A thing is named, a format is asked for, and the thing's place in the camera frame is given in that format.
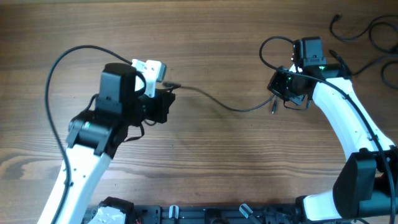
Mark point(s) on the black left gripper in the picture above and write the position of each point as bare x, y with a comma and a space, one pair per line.
163, 99

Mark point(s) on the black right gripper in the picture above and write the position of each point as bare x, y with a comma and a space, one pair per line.
278, 86

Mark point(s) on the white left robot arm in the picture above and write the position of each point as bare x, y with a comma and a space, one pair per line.
127, 97

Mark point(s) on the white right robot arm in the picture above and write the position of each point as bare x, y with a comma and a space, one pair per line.
367, 184

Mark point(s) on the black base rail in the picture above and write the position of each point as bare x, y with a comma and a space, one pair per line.
116, 210

